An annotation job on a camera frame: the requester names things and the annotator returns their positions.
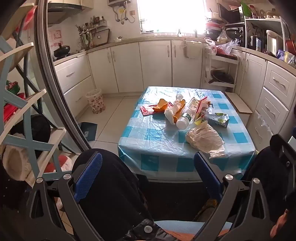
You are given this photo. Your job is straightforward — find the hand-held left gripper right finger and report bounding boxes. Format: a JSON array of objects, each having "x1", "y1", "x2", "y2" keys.
[{"x1": 194, "y1": 152, "x2": 278, "y2": 241}]

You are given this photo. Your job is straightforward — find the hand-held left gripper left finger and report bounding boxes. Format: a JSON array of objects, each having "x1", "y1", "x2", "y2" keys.
[{"x1": 26, "y1": 152, "x2": 104, "y2": 241}]

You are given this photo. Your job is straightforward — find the red foil wrapper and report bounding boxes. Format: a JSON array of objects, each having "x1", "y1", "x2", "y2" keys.
[{"x1": 141, "y1": 105, "x2": 162, "y2": 116}]

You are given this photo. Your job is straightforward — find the person's right hand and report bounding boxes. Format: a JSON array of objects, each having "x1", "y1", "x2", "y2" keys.
[{"x1": 269, "y1": 209, "x2": 296, "y2": 241}]

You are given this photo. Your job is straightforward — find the person's black trousers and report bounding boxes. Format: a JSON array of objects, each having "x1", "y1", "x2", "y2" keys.
[{"x1": 72, "y1": 147, "x2": 280, "y2": 241}]

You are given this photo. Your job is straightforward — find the red and white plush slipper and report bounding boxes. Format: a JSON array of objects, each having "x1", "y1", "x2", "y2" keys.
[{"x1": 45, "y1": 155, "x2": 73, "y2": 173}]

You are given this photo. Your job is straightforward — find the crumpled clear plastic bag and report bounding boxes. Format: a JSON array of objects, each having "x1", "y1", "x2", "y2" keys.
[{"x1": 186, "y1": 123, "x2": 228, "y2": 159}]

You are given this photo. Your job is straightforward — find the blue dustpan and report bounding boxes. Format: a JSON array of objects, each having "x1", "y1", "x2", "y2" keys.
[{"x1": 78, "y1": 122, "x2": 98, "y2": 141}]

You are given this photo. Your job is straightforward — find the white bottle with green label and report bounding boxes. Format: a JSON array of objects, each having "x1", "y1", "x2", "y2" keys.
[{"x1": 176, "y1": 109, "x2": 196, "y2": 130}]

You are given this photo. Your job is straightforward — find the blue checkered tablecloth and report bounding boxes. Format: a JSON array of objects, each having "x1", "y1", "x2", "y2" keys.
[{"x1": 118, "y1": 86, "x2": 257, "y2": 179}]

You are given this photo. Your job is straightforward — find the red and yellow snack packet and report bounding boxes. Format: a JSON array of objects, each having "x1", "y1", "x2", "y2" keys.
[{"x1": 194, "y1": 97, "x2": 212, "y2": 123}]

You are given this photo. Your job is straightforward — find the black hat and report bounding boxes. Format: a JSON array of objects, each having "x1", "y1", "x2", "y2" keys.
[{"x1": 11, "y1": 115, "x2": 51, "y2": 151}]

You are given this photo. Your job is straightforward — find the orange snack packet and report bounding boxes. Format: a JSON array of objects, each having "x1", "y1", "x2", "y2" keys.
[{"x1": 173, "y1": 99, "x2": 187, "y2": 123}]

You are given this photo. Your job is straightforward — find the white crumpled tissue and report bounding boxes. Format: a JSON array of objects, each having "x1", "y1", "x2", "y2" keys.
[{"x1": 164, "y1": 101, "x2": 182, "y2": 126}]

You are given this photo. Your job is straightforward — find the white stool with wooden top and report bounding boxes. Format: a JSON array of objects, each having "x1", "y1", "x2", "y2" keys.
[{"x1": 224, "y1": 91, "x2": 253, "y2": 130}]

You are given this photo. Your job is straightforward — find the pink floral wastebasket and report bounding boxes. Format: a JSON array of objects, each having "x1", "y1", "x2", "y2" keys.
[{"x1": 85, "y1": 89, "x2": 106, "y2": 114}]

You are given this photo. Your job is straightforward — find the blue and white shelf rack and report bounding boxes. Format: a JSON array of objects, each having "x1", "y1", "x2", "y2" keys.
[{"x1": 0, "y1": 5, "x2": 67, "y2": 186}]

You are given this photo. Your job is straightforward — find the orange peel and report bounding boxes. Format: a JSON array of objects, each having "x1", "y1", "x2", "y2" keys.
[{"x1": 153, "y1": 99, "x2": 169, "y2": 113}]

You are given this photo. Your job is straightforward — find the dark frying pan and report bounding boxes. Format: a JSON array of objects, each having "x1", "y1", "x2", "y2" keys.
[{"x1": 208, "y1": 70, "x2": 234, "y2": 84}]

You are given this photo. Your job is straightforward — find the white storage rack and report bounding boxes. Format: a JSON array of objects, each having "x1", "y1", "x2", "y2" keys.
[{"x1": 201, "y1": 54, "x2": 239, "y2": 93}]

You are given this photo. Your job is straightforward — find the white kitchen appliance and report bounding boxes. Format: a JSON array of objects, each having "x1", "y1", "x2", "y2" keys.
[{"x1": 266, "y1": 30, "x2": 282, "y2": 57}]

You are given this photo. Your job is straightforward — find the white kitchen cabinets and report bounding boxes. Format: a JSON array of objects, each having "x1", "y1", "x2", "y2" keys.
[{"x1": 53, "y1": 39, "x2": 296, "y2": 149}]

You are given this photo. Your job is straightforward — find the clear plastic bag with food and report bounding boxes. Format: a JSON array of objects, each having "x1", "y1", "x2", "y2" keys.
[{"x1": 216, "y1": 39, "x2": 240, "y2": 55}]

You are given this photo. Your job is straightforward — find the white hanging door bin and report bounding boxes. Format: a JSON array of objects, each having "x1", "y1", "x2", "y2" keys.
[{"x1": 183, "y1": 38, "x2": 204, "y2": 59}]

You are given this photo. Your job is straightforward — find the black wok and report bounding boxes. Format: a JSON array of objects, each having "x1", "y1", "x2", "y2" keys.
[{"x1": 54, "y1": 43, "x2": 71, "y2": 58}]

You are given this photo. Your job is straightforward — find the white and red plastic bag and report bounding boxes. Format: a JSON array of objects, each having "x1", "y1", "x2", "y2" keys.
[{"x1": 205, "y1": 38, "x2": 218, "y2": 55}]

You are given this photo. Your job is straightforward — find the black toaster oven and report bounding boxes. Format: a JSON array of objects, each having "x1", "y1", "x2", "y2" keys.
[{"x1": 225, "y1": 27, "x2": 245, "y2": 48}]

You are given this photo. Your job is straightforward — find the hanging bag of food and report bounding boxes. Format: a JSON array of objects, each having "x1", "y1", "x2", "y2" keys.
[{"x1": 216, "y1": 27, "x2": 229, "y2": 43}]

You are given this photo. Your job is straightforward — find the white appliance shelf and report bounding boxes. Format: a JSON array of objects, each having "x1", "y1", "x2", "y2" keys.
[{"x1": 244, "y1": 17, "x2": 290, "y2": 55}]

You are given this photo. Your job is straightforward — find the utensil rack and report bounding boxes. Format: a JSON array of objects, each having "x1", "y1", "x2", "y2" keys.
[{"x1": 75, "y1": 16, "x2": 110, "y2": 50}]

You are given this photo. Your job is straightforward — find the stack of pots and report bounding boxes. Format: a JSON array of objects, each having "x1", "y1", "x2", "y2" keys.
[{"x1": 205, "y1": 9, "x2": 226, "y2": 39}]

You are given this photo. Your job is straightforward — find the kitchen window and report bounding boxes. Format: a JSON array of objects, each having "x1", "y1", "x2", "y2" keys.
[{"x1": 136, "y1": 0, "x2": 207, "y2": 35}]

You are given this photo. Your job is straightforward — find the range hood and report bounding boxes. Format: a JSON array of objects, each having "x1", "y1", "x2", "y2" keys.
[{"x1": 47, "y1": 0, "x2": 93, "y2": 25}]

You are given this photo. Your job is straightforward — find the grey sliding door frame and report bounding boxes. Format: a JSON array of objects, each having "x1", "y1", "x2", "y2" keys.
[{"x1": 36, "y1": 0, "x2": 93, "y2": 152}]

